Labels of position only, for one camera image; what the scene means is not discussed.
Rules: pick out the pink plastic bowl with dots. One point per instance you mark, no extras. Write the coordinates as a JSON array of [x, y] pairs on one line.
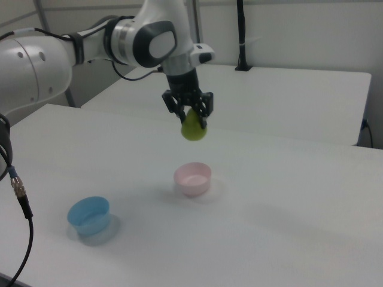
[[193, 179]]

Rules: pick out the blue plastic bowl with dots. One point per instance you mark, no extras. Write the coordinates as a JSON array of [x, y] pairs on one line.
[[88, 216]]

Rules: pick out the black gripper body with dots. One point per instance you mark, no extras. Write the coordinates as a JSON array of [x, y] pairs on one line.
[[182, 83]]

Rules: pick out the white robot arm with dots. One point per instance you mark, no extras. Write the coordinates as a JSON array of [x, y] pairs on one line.
[[36, 65]]

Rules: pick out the green pear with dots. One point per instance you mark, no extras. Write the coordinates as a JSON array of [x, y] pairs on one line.
[[194, 130]]

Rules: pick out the black camera pole with base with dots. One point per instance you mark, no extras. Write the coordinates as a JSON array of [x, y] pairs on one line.
[[241, 36]]

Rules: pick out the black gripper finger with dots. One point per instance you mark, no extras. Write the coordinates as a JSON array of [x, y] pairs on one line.
[[172, 103], [206, 104]]

